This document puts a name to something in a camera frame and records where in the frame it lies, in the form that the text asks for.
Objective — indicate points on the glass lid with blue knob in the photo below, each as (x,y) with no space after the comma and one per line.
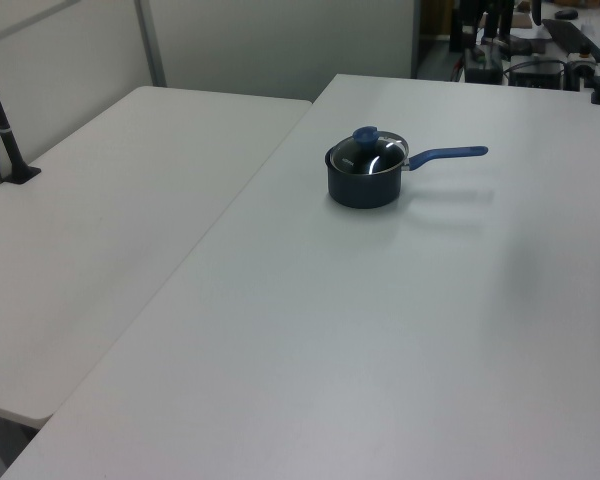
(367,157)

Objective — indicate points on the black equipment box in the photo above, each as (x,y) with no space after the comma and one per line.
(482,67)
(537,75)

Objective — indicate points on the black keyboard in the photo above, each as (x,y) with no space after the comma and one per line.
(572,35)

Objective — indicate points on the black computer mouse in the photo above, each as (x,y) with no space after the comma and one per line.
(566,13)

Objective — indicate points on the grey partition frame post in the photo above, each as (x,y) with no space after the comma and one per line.
(152,45)

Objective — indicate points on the dark upright post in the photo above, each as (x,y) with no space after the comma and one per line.
(456,25)

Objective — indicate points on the dark upright frame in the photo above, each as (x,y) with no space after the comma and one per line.
(497,20)

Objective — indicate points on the black camera stand pole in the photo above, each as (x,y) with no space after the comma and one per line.
(5,135)

